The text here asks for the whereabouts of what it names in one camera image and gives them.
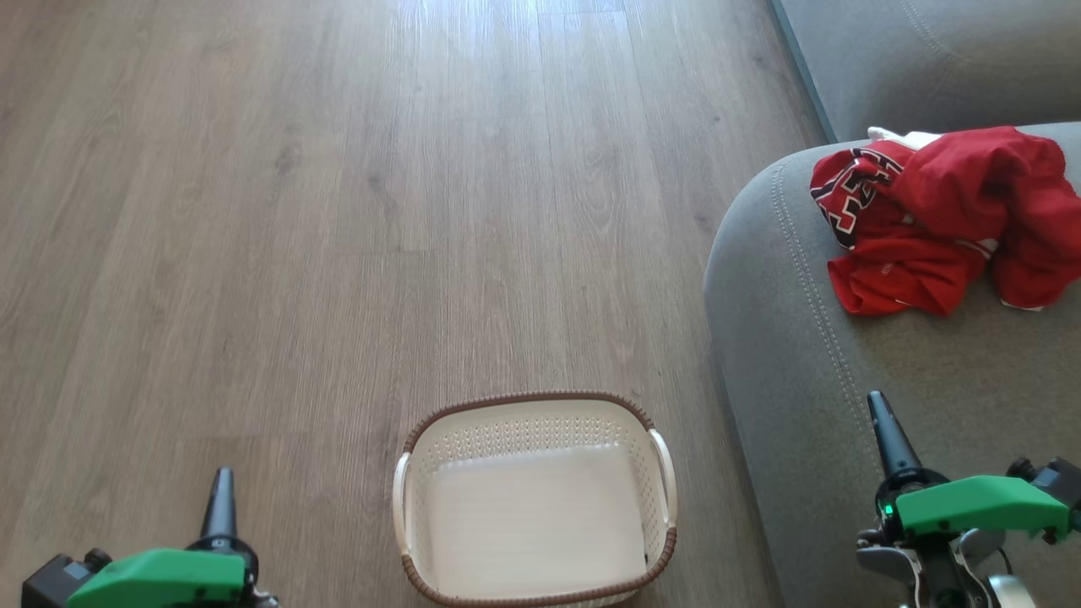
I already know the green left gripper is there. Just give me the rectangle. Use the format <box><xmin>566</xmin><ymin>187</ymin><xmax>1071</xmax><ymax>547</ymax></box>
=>
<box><xmin>68</xmin><ymin>467</ymin><xmax>281</xmax><ymax>608</ymax></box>

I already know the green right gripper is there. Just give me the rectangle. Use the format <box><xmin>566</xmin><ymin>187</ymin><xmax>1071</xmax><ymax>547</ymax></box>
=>
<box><xmin>866</xmin><ymin>390</ymin><xmax>1073</xmax><ymax>543</ymax></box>

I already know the red sports jersey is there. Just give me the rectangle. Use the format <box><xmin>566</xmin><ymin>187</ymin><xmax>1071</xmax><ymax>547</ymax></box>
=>
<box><xmin>809</xmin><ymin>125</ymin><xmax>1081</xmax><ymax>318</ymax></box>

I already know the cream laundry basket brown rim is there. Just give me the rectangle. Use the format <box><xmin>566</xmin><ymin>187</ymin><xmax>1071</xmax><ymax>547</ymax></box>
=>
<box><xmin>391</xmin><ymin>390</ymin><xmax>679</xmax><ymax>608</ymax></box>

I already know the grey fabric sofa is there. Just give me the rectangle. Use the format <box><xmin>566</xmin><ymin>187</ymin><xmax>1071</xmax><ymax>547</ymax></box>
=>
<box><xmin>703</xmin><ymin>0</ymin><xmax>1081</xmax><ymax>608</ymax></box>

